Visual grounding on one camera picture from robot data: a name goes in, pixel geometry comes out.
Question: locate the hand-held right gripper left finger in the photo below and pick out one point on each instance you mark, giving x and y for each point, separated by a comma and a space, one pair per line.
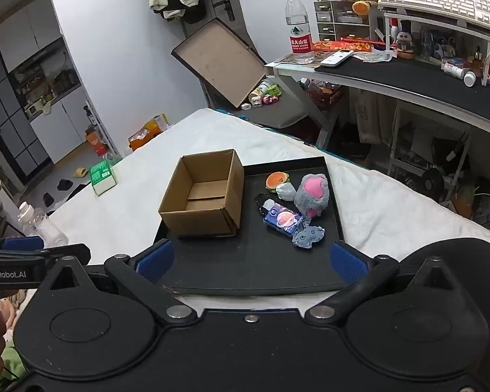
157, 259

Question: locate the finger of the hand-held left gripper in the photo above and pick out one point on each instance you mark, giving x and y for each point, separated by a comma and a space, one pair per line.
22, 243
79, 252

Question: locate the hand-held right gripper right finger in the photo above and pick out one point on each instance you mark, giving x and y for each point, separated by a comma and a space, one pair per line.
347, 261

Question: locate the denim plush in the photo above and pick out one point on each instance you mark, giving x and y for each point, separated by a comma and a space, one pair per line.
308, 236

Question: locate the brown cardboard box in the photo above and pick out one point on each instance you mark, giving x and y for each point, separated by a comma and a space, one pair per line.
204, 216

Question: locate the grey pink paw plush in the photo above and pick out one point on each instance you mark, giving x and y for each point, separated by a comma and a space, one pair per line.
310, 200

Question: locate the blue tissue pack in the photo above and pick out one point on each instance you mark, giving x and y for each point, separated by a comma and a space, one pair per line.
284, 220

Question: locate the black tray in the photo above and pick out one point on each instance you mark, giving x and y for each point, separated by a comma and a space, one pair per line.
261, 261

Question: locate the small white grey plush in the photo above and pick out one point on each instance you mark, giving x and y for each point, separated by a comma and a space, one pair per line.
286, 191

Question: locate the small black white plush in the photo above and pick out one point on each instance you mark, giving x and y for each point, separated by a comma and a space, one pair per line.
266, 205

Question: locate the toy cantaloupe half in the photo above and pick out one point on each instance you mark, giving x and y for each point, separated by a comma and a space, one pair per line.
277, 180

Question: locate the clear plastic bottle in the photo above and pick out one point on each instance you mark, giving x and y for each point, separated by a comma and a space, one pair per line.
41, 224

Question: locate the beige fuzzy cloth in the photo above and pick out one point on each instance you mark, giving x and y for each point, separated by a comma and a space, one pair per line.
6, 310

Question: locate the black slipper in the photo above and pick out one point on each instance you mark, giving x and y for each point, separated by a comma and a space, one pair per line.
48, 199
64, 184

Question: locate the green tissue box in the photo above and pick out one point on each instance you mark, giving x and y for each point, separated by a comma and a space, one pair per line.
103, 177

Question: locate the yellow slipper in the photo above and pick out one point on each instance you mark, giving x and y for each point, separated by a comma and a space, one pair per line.
80, 172

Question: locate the green cloth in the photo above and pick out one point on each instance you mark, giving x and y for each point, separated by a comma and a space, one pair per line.
10, 361

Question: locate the orange carton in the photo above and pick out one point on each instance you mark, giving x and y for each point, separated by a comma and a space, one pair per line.
94, 139

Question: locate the orange paper bag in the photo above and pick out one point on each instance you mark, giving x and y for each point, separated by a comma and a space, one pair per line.
147, 132

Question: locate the white metal rack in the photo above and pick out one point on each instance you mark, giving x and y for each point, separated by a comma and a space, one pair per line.
92, 120

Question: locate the beige tote bags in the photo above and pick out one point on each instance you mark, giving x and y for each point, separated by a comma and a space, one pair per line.
367, 118

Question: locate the kitchen cabinets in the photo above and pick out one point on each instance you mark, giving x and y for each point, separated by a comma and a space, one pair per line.
45, 98

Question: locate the grey bench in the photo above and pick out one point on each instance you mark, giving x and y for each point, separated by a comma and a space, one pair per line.
286, 110

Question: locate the red basket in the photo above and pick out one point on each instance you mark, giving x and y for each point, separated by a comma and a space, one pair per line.
326, 94

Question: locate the pink toy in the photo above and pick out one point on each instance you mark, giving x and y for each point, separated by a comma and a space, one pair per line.
270, 99

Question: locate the black top desk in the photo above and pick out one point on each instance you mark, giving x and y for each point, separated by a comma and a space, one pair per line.
392, 81

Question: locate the green toy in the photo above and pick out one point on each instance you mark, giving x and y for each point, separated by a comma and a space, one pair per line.
273, 90

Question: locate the white can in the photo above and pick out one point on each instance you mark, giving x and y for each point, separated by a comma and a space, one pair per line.
261, 89

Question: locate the flat open cardboard box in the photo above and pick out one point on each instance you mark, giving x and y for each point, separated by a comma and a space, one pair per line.
218, 65

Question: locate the white remote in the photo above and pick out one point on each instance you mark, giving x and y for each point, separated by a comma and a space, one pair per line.
337, 58

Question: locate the red printed packet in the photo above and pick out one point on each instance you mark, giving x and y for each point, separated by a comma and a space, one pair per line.
343, 45

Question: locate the white pill bottle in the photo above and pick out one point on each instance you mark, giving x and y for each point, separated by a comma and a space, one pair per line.
469, 78
453, 69

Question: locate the top hat figurine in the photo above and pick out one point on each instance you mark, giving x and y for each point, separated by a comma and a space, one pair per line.
404, 41

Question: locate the brown dropper bottle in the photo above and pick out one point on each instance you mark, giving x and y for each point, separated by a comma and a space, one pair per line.
477, 63

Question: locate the red label water bottle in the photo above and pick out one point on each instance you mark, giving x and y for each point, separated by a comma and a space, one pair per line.
299, 28

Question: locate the drawer organizer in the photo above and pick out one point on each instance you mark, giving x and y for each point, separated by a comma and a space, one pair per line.
343, 18

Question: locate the orange round plush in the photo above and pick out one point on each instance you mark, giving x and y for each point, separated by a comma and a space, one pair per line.
361, 8

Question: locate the white desk riser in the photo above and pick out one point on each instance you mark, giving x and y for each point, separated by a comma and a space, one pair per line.
433, 18

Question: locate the white keyboard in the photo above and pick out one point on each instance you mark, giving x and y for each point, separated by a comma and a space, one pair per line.
437, 2

